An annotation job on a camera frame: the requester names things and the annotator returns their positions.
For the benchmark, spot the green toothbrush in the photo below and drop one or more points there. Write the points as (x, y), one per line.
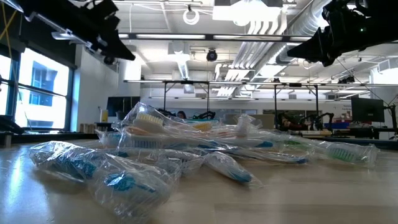
(342, 154)
(292, 142)

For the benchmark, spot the yellow container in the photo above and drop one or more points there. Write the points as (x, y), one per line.
(104, 114)

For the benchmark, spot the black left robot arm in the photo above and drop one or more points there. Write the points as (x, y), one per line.
(56, 18)

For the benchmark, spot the black wall screen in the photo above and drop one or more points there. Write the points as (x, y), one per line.
(121, 104)

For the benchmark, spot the black desk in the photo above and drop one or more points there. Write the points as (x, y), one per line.
(370, 132)

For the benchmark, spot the black computer monitor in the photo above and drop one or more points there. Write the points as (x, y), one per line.
(367, 109)

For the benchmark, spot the blue crate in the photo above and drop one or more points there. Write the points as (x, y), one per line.
(337, 125)

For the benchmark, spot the blue toothbrush in clear wrapper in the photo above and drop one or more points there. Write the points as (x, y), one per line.
(149, 143)
(231, 169)
(77, 166)
(280, 158)
(186, 161)

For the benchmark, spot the person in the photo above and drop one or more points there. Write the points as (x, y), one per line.
(287, 121)
(182, 114)

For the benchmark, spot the black round ceiling camera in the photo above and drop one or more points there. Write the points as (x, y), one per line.
(109, 60)
(211, 55)

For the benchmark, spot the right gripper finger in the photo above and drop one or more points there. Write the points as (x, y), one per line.
(329, 59)
(314, 46)

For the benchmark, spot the silver ventilation duct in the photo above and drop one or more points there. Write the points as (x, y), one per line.
(301, 21)

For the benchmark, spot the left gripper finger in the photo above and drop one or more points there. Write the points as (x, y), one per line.
(119, 48)

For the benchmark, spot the white ceiling light fixture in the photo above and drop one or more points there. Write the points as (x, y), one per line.
(248, 12)

